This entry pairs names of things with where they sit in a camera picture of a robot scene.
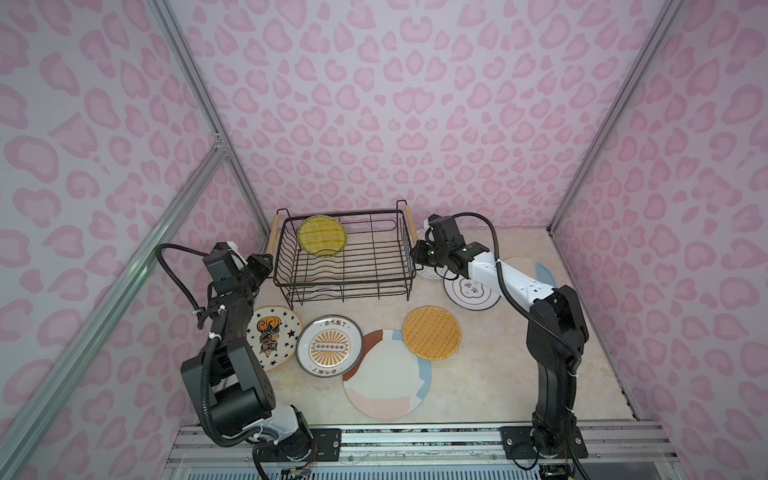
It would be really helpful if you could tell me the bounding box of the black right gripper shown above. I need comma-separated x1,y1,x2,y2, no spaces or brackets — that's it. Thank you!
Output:
404,239,449,268

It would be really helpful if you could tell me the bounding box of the white cloud motif plate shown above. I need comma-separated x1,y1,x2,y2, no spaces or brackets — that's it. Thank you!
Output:
443,277,501,311

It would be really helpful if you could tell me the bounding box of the cream and blue plate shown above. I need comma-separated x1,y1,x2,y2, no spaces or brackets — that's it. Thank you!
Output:
504,256,557,287

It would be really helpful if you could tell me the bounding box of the green woven bamboo tray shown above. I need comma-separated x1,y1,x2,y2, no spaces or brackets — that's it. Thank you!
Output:
297,215,348,257

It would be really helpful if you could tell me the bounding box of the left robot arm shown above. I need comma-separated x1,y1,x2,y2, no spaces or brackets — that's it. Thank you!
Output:
181,242,316,461

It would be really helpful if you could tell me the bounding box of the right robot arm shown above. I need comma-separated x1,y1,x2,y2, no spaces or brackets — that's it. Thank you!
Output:
411,212,589,458

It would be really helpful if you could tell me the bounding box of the white grid pattern plate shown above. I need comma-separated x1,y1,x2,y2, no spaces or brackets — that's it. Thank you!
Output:
412,228,449,281

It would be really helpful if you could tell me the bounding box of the star pattern character plate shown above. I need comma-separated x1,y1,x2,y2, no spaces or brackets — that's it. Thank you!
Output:
246,306,304,372

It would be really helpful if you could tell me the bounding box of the tan woven bamboo tray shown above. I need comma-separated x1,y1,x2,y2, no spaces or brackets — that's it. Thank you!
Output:
402,306,462,361

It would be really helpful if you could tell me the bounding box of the orange sunburst green-rim plate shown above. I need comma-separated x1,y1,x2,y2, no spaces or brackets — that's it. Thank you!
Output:
296,315,363,378

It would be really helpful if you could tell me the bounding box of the large pastel colour-block plate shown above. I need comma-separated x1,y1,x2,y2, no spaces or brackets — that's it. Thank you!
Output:
343,329,432,420

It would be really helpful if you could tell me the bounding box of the black wire dish rack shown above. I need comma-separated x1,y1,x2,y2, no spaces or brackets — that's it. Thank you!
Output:
268,199,418,307

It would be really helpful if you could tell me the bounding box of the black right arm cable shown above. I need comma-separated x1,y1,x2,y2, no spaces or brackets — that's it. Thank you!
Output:
449,211,592,480

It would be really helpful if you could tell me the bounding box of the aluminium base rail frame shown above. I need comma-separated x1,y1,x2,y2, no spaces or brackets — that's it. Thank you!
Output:
161,420,686,479

